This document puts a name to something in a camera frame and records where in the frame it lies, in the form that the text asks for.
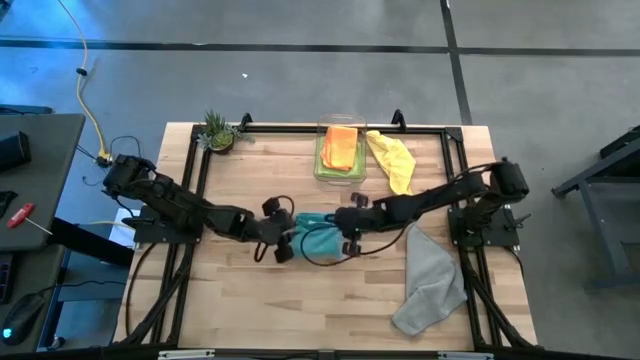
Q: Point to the white paper sheet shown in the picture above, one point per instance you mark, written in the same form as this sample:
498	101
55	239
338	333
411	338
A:
117	235

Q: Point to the dark low desk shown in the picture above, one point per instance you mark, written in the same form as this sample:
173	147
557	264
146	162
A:
35	270

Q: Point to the potted succulent plant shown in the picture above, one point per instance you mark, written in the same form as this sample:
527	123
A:
220	139

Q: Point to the yellow microfiber towel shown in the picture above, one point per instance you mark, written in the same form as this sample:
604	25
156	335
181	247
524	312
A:
395	160

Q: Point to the black aluminium table frame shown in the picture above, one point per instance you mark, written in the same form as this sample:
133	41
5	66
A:
300	129

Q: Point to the grey side desk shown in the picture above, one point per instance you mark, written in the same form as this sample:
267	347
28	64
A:
45	165

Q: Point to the black keyboard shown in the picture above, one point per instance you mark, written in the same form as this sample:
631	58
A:
5	277

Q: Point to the grey microfiber towel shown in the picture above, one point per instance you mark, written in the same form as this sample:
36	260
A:
430	290

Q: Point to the orange microfiber towel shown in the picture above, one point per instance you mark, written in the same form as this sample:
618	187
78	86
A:
340	147

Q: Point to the black computer mouse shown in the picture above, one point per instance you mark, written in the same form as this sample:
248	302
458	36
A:
22	315

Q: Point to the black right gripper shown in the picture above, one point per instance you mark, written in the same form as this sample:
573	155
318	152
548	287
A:
360	220

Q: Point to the black desk speaker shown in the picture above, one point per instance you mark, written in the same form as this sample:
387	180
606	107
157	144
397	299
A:
12	150

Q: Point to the small black device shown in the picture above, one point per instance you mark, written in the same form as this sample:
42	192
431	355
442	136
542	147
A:
6	202

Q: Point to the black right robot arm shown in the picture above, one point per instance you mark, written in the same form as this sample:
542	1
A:
450	195

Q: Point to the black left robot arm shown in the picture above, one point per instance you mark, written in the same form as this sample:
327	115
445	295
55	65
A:
175	205

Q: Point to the dark metal cart frame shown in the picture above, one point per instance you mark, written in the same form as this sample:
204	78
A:
610	164

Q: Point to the teal microfiber towel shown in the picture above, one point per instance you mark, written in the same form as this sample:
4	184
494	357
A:
315	240

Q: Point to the silver table bracket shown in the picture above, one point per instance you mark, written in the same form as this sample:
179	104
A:
465	356
185	354

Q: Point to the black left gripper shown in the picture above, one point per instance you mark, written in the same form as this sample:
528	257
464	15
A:
275	230

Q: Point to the black rectangular bar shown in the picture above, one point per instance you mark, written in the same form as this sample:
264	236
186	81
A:
90	242

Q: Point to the clear plastic bin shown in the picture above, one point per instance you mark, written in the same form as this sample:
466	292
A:
342	182

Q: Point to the green microfiber towel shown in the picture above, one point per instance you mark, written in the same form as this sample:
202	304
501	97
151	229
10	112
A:
345	175

